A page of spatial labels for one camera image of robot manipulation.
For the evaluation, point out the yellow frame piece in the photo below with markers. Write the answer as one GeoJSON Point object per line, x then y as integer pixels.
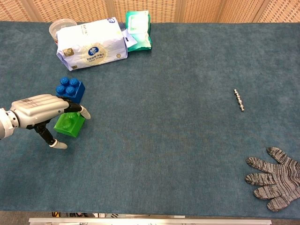
{"type": "Point", "coordinates": [55, 214]}

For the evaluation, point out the teal felt table cloth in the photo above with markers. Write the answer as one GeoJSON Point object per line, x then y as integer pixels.
{"type": "Point", "coordinates": [164, 117]}

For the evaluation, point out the white tissue pack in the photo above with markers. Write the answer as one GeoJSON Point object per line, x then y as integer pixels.
{"type": "Point", "coordinates": [93, 42]}

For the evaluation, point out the green toy brick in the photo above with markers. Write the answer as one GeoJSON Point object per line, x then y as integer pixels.
{"type": "Point", "coordinates": [70, 126]}

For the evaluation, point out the grey striped knitted glove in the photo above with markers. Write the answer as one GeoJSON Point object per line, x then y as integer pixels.
{"type": "Point", "coordinates": [279, 180]}

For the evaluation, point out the green wet wipes pack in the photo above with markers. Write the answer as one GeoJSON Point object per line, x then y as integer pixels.
{"type": "Point", "coordinates": [138, 23]}

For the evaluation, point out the clear round plastic container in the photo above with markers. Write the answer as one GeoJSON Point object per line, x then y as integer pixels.
{"type": "Point", "coordinates": [58, 27]}

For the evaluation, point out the woven bamboo folding screen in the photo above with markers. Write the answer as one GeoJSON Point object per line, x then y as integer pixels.
{"type": "Point", "coordinates": [199, 9]}

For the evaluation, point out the aluminium profile rail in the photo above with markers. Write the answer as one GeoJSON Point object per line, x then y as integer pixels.
{"type": "Point", "coordinates": [150, 221]}

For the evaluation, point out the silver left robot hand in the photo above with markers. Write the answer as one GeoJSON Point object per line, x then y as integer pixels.
{"type": "Point", "coordinates": [35, 107]}

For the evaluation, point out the blue toy brick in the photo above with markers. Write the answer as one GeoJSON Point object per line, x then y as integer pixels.
{"type": "Point", "coordinates": [70, 90]}

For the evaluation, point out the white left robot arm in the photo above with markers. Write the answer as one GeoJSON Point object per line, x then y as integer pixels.
{"type": "Point", "coordinates": [5, 124]}

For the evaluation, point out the small metal beaded rod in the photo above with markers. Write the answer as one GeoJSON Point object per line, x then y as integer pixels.
{"type": "Point", "coordinates": [239, 100]}

